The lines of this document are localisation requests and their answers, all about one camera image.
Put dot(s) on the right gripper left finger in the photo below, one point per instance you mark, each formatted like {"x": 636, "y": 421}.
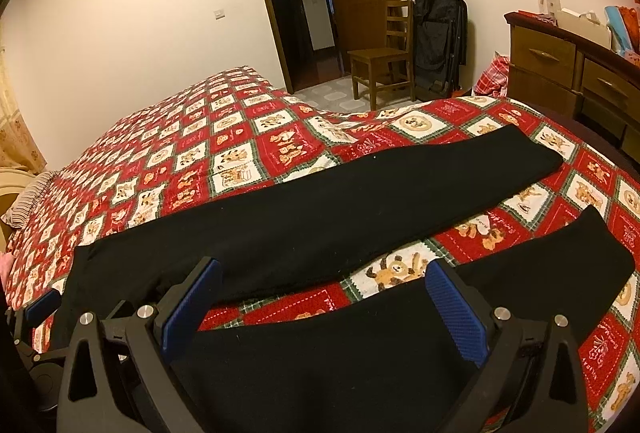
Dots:
{"x": 117, "y": 375}

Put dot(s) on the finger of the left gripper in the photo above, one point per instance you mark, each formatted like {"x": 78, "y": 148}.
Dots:
{"x": 24, "y": 321}

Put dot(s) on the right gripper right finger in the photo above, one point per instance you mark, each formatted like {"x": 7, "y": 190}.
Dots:
{"x": 529, "y": 369}

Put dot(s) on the black pants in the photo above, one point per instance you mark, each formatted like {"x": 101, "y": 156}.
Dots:
{"x": 386, "y": 363}

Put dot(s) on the pink pillow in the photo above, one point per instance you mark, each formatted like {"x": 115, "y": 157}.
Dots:
{"x": 6, "y": 263}

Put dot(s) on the striped pillow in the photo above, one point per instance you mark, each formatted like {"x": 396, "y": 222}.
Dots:
{"x": 17, "y": 215}

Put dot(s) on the cream wooden headboard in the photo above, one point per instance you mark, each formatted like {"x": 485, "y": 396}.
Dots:
{"x": 12, "y": 182}

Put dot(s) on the beige patterned curtain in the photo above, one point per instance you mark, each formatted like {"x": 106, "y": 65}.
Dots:
{"x": 18, "y": 149}

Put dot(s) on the red christmas patchwork bedspread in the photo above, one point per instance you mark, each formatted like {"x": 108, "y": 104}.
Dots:
{"x": 233, "y": 133}

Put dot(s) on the red checkered bag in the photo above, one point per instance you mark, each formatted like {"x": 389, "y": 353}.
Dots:
{"x": 494, "y": 81}

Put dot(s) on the brown wooden dresser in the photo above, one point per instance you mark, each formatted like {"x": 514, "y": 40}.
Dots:
{"x": 552, "y": 68}

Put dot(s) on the wooden chair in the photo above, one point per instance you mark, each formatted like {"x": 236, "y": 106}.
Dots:
{"x": 391, "y": 67}

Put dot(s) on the white box on dresser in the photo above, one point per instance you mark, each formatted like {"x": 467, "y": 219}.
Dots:
{"x": 585, "y": 25}

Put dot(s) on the colourful items on dresser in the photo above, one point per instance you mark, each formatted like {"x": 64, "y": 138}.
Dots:
{"x": 623, "y": 23}

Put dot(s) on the black folded stroller bag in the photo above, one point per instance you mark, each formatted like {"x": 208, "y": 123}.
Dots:
{"x": 440, "y": 35}

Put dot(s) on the white wall switch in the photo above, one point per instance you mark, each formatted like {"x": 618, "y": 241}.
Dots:
{"x": 219, "y": 13}

